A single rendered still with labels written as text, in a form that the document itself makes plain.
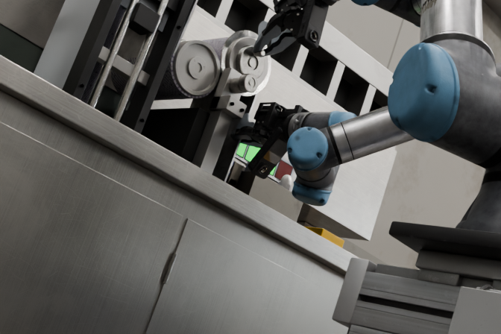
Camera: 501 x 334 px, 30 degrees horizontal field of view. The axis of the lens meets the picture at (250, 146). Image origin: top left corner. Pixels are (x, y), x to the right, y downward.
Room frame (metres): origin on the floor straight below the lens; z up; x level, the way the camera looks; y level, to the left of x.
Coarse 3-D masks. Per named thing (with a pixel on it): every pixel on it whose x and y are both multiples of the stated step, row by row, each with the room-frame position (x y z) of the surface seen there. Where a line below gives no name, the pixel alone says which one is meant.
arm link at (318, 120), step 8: (320, 112) 1.80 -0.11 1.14; (328, 112) 1.78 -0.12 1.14; (336, 112) 1.76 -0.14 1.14; (344, 112) 1.75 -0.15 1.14; (304, 120) 1.81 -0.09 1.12; (312, 120) 1.79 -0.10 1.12; (320, 120) 1.78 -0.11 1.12; (328, 120) 1.75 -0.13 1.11; (336, 120) 1.74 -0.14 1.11; (344, 120) 1.74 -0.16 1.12; (320, 128) 1.77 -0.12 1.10
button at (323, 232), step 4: (308, 228) 1.87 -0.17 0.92; (312, 228) 1.86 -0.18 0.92; (316, 228) 1.85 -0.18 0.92; (320, 228) 1.85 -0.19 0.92; (316, 232) 1.85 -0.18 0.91; (320, 232) 1.84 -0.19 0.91; (324, 232) 1.84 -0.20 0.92; (328, 232) 1.85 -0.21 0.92; (324, 236) 1.85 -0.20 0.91; (328, 236) 1.85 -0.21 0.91; (332, 236) 1.86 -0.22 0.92; (336, 236) 1.87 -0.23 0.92; (328, 240) 1.85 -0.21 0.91; (332, 240) 1.86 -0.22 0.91; (336, 240) 1.87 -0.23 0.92; (340, 240) 1.87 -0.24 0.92; (336, 244) 1.87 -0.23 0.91; (340, 244) 1.88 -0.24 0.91
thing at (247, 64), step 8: (248, 48) 1.94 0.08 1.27; (240, 56) 1.94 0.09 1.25; (248, 56) 1.95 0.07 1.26; (240, 64) 1.94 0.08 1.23; (248, 64) 1.96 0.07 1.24; (256, 64) 1.97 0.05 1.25; (264, 64) 1.98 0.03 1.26; (240, 72) 1.96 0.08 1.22; (248, 72) 1.96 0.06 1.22; (256, 72) 1.97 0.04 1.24
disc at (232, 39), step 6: (246, 30) 1.96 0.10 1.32; (234, 36) 1.94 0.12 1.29; (240, 36) 1.95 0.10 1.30; (246, 36) 1.96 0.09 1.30; (252, 36) 1.97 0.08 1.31; (228, 42) 1.93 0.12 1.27; (222, 48) 1.93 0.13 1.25; (228, 48) 1.94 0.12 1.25; (222, 54) 1.93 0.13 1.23; (222, 60) 1.93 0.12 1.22; (270, 60) 2.01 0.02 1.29; (222, 66) 1.94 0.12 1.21; (270, 66) 2.01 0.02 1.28; (222, 72) 1.94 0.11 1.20; (270, 72) 2.02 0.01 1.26; (264, 84) 2.01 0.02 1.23; (258, 90) 2.01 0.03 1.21
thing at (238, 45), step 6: (234, 42) 1.94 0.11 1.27; (240, 42) 1.94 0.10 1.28; (246, 42) 1.95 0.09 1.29; (252, 42) 1.96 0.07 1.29; (234, 48) 1.94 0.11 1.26; (240, 48) 1.94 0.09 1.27; (264, 48) 1.98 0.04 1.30; (228, 54) 1.94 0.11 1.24; (234, 54) 1.94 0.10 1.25; (228, 60) 1.94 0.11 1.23; (234, 60) 1.94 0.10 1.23; (228, 66) 1.94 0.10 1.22; (234, 66) 1.95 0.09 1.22; (264, 72) 2.00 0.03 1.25; (258, 78) 1.99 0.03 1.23; (264, 78) 2.00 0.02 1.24; (216, 84) 2.02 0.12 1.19; (258, 84) 1.99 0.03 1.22
